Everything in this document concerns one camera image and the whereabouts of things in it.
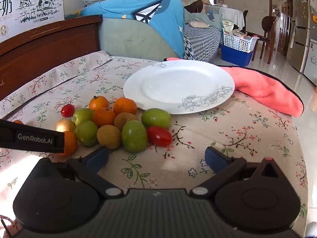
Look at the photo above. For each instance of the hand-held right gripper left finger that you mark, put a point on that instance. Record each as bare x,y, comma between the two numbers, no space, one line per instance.
97,158

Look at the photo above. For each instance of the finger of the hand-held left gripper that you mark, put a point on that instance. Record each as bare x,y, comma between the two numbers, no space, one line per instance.
32,137

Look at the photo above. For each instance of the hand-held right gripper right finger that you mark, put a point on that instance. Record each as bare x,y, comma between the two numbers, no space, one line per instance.
216,159

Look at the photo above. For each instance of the orange mandarin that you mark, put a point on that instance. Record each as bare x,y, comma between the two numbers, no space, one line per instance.
71,143
17,122
104,117
125,106
98,103

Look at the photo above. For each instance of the brown kiwi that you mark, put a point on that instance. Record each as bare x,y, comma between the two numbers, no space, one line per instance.
65,126
125,120
109,137

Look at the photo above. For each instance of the green jujube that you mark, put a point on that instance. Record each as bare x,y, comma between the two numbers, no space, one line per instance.
86,133
134,136
156,118
83,116

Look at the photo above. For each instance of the red cherry tomato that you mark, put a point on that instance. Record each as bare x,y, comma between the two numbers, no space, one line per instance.
67,110
159,135

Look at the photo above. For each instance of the white floral plate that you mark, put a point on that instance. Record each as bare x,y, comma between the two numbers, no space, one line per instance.
173,84

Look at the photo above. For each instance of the floral tablecloth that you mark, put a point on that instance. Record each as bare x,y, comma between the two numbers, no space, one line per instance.
247,133

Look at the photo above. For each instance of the pink towel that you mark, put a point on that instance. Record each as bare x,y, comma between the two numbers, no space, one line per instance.
267,86

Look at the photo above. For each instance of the brown wooden headboard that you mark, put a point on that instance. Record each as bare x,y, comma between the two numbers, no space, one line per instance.
49,49

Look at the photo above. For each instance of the blue plastic bin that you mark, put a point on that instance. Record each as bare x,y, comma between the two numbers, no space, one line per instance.
235,55

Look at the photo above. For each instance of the white plastic basket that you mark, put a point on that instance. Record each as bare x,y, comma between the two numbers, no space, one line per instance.
237,43

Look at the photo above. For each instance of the checkered sofa cover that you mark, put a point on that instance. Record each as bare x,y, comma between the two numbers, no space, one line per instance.
203,39

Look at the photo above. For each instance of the white bag with green print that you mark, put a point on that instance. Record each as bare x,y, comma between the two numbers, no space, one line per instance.
227,24

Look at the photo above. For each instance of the white freezer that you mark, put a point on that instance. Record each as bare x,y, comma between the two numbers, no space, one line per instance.
311,62

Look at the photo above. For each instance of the white cow print carton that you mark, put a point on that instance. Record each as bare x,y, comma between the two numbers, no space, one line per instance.
37,0

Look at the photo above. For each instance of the dark wooden chair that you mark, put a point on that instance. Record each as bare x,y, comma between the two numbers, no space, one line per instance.
268,29

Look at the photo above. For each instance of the table with white cloth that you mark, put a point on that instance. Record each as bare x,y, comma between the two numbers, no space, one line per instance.
232,12

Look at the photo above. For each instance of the brown wooden door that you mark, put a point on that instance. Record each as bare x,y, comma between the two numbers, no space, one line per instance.
282,22

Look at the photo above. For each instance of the silver refrigerator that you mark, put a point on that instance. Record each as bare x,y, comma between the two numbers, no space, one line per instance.
301,29

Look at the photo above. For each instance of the blue printed blanket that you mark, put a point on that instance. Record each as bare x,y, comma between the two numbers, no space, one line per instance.
138,5

